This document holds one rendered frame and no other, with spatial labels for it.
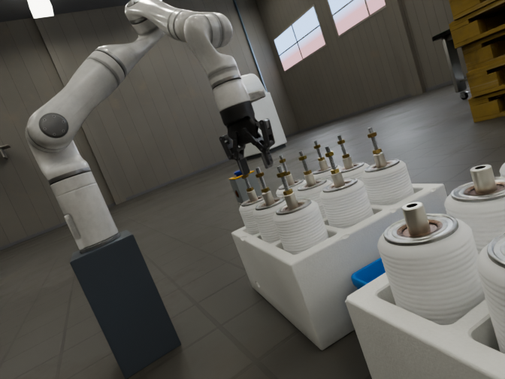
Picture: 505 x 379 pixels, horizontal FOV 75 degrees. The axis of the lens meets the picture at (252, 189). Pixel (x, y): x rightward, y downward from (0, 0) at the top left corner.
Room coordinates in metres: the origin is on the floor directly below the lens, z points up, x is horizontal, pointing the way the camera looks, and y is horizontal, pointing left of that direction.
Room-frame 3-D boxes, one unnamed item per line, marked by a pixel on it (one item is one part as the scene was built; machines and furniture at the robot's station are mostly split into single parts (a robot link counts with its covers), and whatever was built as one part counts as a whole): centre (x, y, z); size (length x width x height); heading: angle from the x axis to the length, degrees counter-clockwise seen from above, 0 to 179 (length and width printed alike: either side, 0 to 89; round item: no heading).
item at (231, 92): (0.78, -0.04, 0.52); 0.11 x 0.09 x 0.06; 141
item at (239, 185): (1.05, 0.02, 0.16); 0.07 x 0.07 x 0.31; 18
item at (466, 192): (0.38, -0.27, 0.25); 0.08 x 0.08 x 0.01
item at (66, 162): (0.79, 0.39, 0.54); 0.09 x 0.09 x 0.17; 38
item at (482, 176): (0.38, -0.27, 0.26); 0.02 x 0.02 x 0.03
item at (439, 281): (0.34, -0.16, 0.16); 0.10 x 0.10 x 0.18
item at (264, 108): (7.14, -0.55, 0.85); 0.83 x 0.74 x 1.70; 28
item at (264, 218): (0.76, -0.03, 0.16); 0.10 x 0.10 x 0.18
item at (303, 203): (0.65, -0.07, 0.25); 0.08 x 0.08 x 0.01
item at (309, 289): (0.80, -0.14, 0.09); 0.39 x 0.39 x 0.18; 18
